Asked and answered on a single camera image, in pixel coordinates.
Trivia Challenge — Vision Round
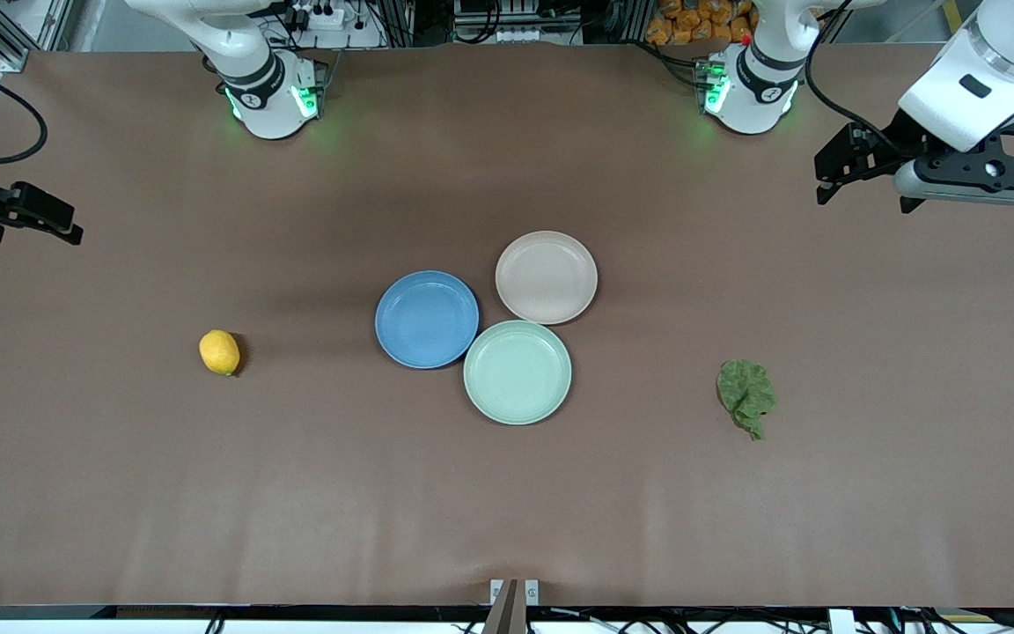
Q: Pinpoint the yellow lemon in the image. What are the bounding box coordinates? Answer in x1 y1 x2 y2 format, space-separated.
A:
199 329 242 378

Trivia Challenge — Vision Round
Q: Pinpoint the green lettuce leaf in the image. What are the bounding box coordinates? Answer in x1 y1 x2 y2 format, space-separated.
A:
716 358 778 441

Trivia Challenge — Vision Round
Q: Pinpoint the bag of orange items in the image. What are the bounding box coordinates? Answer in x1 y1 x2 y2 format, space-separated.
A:
645 0 754 47

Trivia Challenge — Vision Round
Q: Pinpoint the pink plate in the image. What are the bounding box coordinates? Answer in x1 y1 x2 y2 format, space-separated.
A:
495 230 599 326

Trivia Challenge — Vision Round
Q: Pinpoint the white power strip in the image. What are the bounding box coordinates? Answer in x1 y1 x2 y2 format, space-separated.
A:
283 0 354 30

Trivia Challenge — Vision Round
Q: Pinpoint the white electronics box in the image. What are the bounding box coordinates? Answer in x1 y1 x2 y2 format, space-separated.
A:
454 0 552 43

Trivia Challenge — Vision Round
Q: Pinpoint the light green plate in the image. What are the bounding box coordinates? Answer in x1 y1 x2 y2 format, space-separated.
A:
463 319 573 426

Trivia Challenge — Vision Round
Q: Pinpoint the blue plate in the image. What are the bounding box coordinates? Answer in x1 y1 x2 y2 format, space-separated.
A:
375 269 481 370

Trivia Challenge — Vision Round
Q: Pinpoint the brown table cover sheet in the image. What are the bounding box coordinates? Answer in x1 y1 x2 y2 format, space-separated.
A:
0 44 1014 608

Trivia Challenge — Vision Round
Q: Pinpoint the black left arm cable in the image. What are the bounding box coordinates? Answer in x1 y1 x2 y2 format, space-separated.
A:
805 0 900 151

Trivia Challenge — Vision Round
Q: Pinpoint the aluminium frame profile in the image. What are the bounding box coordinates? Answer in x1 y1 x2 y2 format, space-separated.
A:
0 0 77 71

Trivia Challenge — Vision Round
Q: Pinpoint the metal table edge bracket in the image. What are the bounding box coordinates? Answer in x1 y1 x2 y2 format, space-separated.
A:
489 578 540 634

